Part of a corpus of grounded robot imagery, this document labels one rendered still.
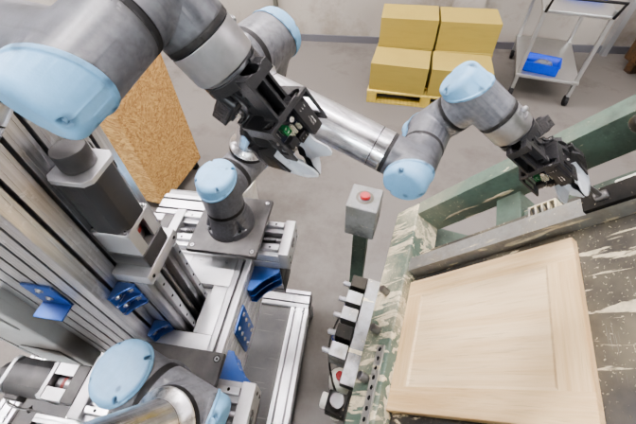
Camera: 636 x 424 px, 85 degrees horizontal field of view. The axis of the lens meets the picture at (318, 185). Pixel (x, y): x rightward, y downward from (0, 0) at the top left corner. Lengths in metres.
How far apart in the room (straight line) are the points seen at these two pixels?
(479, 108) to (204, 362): 0.82
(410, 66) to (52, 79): 3.09
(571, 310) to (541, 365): 0.12
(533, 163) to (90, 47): 0.64
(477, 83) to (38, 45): 0.55
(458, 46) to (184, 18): 3.33
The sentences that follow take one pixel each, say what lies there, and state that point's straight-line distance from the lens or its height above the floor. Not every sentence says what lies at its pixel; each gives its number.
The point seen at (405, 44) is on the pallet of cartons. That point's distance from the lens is 3.57.
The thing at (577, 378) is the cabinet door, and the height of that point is 1.27.
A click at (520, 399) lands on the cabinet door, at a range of 0.85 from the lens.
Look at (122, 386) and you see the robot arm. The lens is 0.78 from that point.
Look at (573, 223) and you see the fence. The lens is 0.96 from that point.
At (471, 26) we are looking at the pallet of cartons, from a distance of 3.54.
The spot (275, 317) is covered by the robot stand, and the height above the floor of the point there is 0.21.
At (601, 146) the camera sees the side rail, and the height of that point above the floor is 1.34.
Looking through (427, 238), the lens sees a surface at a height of 0.87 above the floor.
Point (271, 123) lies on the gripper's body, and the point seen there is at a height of 1.70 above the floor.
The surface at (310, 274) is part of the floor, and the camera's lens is 2.20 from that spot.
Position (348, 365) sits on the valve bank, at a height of 0.74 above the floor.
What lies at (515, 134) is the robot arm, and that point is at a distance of 0.68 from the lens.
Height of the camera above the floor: 1.94
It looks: 48 degrees down
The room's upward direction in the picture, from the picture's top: 3 degrees counter-clockwise
